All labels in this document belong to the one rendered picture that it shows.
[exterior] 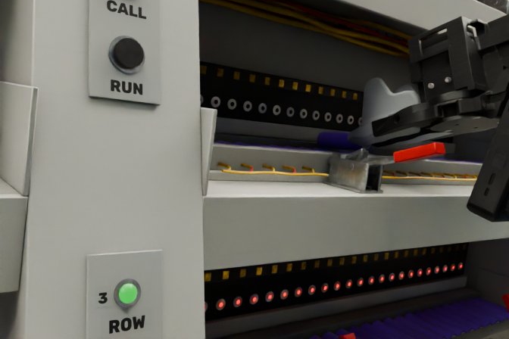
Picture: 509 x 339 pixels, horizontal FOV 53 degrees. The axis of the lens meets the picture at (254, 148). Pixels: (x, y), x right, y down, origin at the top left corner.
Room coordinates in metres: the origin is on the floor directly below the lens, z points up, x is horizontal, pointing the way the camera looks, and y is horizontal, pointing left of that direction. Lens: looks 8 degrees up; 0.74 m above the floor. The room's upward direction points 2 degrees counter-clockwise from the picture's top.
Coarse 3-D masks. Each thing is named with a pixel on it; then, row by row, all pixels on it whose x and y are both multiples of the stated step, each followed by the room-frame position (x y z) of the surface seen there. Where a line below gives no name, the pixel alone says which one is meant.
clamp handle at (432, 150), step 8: (432, 144) 0.35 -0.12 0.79; (440, 144) 0.35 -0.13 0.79; (360, 152) 0.40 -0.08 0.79; (368, 152) 0.40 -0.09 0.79; (400, 152) 0.37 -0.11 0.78; (408, 152) 0.36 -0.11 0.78; (416, 152) 0.36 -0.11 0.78; (424, 152) 0.35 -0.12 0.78; (432, 152) 0.35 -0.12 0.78; (440, 152) 0.35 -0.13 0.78; (360, 160) 0.40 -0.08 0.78; (376, 160) 0.39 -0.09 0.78; (384, 160) 0.38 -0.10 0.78; (392, 160) 0.38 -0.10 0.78; (400, 160) 0.37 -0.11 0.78; (408, 160) 0.37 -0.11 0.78; (416, 160) 0.37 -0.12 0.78
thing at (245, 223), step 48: (480, 144) 0.78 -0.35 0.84; (240, 192) 0.32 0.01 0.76; (288, 192) 0.35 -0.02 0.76; (336, 192) 0.38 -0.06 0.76; (384, 192) 0.41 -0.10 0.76; (432, 192) 0.46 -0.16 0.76; (240, 240) 0.32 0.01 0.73; (288, 240) 0.34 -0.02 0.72; (336, 240) 0.37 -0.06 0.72; (384, 240) 0.41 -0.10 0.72; (432, 240) 0.45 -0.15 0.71; (480, 240) 0.50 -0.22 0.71
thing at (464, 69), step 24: (456, 24) 0.39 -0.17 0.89; (480, 24) 0.41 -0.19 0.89; (504, 24) 0.40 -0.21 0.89; (432, 48) 0.42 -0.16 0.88; (456, 48) 0.40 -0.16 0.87; (480, 48) 0.40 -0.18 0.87; (504, 48) 0.39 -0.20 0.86; (432, 72) 0.42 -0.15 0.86; (456, 72) 0.40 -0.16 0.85; (480, 72) 0.40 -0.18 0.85; (504, 72) 0.39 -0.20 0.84; (432, 96) 0.42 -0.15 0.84; (456, 96) 0.40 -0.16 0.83; (480, 96) 0.39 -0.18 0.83; (504, 96) 0.39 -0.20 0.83; (456, 120) 0.41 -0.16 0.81; (480, 120) 0.41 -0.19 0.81
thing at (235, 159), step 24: (216, 144) 0.37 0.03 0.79; (216, 168) 0.36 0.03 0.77; (240, 168) 0.37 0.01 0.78; (264, 168) 0.39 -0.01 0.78; (288, 168) 0.39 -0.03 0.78; (312, 168) 0.40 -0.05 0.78; (384, 168) 0.48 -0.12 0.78; (408, 168) 0.50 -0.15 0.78; (432, 168) 0.53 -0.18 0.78; (456, 168) 0.55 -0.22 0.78; (480, 168) 0.58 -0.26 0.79
